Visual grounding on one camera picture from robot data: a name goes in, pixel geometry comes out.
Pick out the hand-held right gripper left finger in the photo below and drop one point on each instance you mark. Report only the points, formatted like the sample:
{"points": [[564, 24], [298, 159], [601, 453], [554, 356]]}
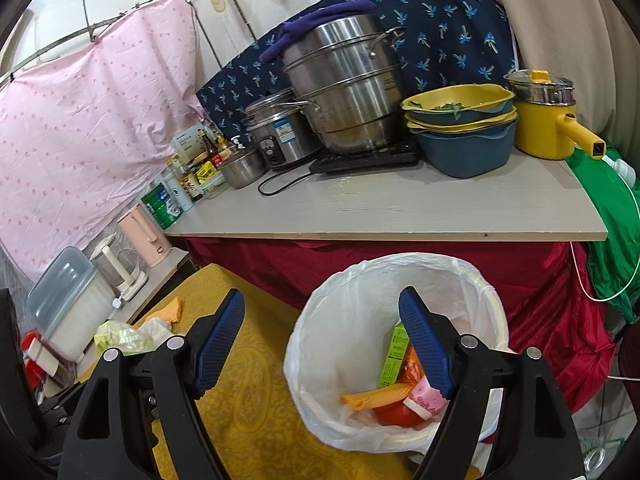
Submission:
{"points": [[217, 345]]}

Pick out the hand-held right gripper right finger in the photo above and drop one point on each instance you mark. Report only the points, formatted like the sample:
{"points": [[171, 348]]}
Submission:
{"points": [[425, 345]]}

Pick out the orange snack packet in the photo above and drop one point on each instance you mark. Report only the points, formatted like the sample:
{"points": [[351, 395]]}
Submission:
{"points": [[411, 370]]}

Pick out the light green small box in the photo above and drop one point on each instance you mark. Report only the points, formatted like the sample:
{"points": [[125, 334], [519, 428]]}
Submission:
{"points": [[395, 355]]}

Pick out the pink paper cup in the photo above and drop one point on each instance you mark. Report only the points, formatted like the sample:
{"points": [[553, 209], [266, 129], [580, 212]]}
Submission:
{"points": [[425, 400]]}

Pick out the red plastic bag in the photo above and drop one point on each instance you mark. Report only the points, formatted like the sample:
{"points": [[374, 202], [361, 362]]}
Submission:
{"points": [[395, 414]]}

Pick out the bin with white bag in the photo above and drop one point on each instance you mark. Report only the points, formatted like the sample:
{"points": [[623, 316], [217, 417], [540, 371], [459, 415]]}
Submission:
{"points": [[340, 310]]}

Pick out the green yellow plastic bag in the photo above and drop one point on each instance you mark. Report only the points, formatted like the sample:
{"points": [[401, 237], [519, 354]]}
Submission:
{"points": [[120, 340]]}

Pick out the red plastic basin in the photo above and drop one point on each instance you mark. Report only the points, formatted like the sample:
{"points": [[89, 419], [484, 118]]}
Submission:
{"points": [[29, 375]]}

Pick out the white cup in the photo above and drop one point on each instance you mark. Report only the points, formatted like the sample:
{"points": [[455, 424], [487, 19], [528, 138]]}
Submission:
{"points": [[45, 357]]}

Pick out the yellow patterned tablecloth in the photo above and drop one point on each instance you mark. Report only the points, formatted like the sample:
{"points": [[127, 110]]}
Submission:
{"points": [[260, 410]]}

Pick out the white dish box grey lid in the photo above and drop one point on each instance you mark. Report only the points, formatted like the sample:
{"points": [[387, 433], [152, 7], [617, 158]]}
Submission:
{"points": [[75, 310]]}

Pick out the red cloth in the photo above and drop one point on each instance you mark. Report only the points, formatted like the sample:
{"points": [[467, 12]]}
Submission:
{"points": [[540, 310]]}

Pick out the pink electric kettle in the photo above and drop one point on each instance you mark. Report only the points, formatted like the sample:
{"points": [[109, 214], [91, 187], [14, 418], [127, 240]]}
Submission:
{"points": [[145, 235]]}

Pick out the white glass kettle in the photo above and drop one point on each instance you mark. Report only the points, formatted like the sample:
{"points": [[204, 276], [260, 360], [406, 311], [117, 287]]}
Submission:
{"points": [[112, 265]]}

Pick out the grey counter board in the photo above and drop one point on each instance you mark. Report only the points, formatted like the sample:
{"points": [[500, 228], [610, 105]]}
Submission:
{"points": [[400, 200]]}

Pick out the white bottle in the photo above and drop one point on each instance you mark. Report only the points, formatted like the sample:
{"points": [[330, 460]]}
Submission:
{"points": [[184, 200]]}

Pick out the green tin can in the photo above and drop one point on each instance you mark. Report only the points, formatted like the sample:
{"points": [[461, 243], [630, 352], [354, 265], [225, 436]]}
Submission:
{"points": [[160, 207]]}

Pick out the clear food container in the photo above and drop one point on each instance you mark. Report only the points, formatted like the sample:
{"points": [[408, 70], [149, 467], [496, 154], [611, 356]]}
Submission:
{"points": [[216, 185]]}

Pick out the small steel pot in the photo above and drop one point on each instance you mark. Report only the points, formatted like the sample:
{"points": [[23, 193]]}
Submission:
{"points": [[242, 170]]}

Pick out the black induction cooker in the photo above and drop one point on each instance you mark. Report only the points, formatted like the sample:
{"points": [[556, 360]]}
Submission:
{"points": [[365, 160]]}

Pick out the blue plastic basin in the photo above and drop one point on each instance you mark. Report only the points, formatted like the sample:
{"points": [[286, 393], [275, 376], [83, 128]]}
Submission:
{"points": [[465, 152]]}

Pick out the white plastic jar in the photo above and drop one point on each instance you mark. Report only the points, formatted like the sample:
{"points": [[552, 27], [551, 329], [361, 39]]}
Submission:
{"points": [[187, 142]]}

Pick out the steel rice cooker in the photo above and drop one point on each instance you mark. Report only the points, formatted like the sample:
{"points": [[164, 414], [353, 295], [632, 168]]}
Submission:
{"points": [[280, 135]]}

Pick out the green cloth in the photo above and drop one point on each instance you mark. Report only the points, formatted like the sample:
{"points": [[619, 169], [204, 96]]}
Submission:
{"points": [[605, 210]]}

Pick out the yellow blue colander bowl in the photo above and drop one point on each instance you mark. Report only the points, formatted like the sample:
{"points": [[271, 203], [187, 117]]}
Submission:
{"points": [[465, 100], [500, 122]]}

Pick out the pink dotted sheet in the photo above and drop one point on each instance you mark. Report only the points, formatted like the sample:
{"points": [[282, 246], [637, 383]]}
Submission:
{"points": [[100, 135]]}

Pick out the yellow electric pot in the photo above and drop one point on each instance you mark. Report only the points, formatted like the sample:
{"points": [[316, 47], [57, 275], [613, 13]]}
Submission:
{"points": [[542, 125]]}

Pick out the stacked steel steamer pot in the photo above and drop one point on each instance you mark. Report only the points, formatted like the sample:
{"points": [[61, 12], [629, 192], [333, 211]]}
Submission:
{"points": [[345, 100]]}

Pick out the blue printed cloth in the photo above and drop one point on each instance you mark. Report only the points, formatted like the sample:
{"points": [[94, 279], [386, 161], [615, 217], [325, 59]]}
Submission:
{"points": [[450, 25]]}

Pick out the purple cloth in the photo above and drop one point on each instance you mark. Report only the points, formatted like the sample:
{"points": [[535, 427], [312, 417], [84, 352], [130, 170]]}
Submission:
{"points": [[310, 20]]}

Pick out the beige curtain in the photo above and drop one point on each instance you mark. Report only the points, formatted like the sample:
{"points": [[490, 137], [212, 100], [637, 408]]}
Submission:
{"points": [[565, 10]]}

